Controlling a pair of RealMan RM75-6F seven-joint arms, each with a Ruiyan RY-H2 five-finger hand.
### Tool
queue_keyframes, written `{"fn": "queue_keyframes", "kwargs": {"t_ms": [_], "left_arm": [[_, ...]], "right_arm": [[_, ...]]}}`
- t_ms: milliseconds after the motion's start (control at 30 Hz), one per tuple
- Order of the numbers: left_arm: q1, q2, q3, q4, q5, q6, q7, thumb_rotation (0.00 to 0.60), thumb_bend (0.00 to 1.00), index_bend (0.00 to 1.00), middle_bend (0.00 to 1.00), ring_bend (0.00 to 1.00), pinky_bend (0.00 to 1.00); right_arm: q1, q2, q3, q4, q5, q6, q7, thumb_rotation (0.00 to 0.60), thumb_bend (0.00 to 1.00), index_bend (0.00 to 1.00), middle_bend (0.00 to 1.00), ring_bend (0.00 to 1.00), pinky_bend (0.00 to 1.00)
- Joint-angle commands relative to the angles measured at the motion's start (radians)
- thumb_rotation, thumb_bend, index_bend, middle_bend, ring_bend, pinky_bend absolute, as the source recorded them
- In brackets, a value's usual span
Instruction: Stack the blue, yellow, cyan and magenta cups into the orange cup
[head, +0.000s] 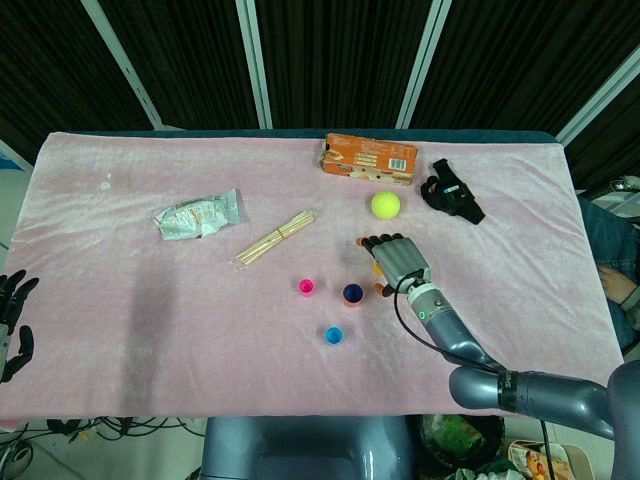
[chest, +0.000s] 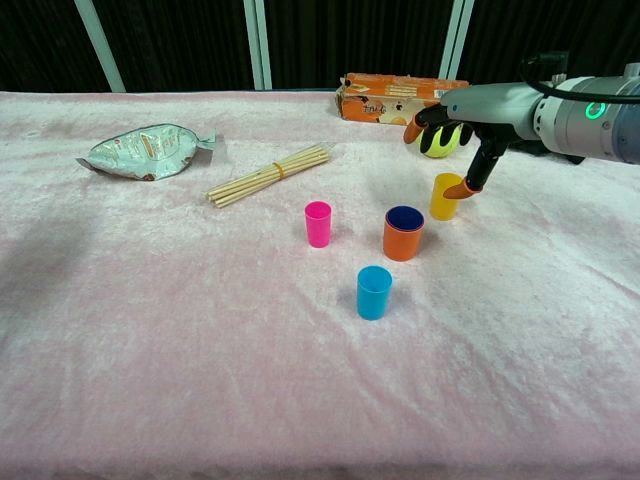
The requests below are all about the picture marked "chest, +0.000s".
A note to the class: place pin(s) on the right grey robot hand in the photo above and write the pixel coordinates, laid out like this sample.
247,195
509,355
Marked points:
495,107

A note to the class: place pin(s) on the yellow plastic cup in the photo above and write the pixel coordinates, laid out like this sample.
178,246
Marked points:
442,202

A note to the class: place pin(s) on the dark blue plastic cup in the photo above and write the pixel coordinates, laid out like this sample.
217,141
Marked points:
405,217

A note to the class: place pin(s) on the light blue plastic cup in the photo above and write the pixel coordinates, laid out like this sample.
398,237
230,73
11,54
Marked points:
372,297

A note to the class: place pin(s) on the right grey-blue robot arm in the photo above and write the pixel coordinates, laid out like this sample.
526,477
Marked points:
590,130

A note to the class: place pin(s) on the orange plastic cup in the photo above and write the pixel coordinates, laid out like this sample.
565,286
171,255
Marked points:
400,245

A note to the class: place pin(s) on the pink plastic cup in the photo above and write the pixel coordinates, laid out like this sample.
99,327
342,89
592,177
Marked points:
317,225

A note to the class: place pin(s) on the yellow-green tennis ball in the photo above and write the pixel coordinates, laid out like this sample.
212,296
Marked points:
445,140

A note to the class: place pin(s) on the orange cardboard snack box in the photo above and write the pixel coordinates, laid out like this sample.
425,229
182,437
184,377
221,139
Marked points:
380,95

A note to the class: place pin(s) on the bundle of wooden sticks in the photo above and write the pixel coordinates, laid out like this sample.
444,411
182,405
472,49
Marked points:
265,175

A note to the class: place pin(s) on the silver foil snack bag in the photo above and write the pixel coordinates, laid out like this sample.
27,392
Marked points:
145,150

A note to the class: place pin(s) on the pink velvet table cloth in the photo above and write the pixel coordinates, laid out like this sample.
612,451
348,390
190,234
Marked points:
200,350

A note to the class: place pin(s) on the white partition post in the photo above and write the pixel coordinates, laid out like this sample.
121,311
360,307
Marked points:
457,40
100,45
257,45

